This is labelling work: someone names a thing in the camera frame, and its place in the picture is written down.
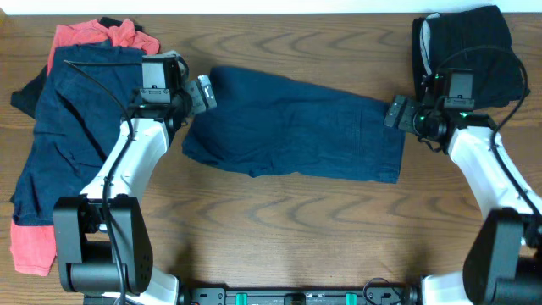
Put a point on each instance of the navy blue shorts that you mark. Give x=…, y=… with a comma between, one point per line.
x=271, y=125

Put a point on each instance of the black folded garment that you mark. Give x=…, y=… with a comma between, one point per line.
x=474, y=40

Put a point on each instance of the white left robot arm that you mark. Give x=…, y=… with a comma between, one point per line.
x=104, y=250

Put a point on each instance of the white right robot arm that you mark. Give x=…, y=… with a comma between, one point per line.
x=503, y=265

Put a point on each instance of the navy garment on pile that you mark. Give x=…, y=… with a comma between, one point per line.
x=78, y=116

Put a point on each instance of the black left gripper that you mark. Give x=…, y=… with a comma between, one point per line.
x=190, y=88

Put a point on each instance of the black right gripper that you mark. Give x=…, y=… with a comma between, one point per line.
x=411, y=106

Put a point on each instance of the coral red garment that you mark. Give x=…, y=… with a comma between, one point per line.
x=33, y=248

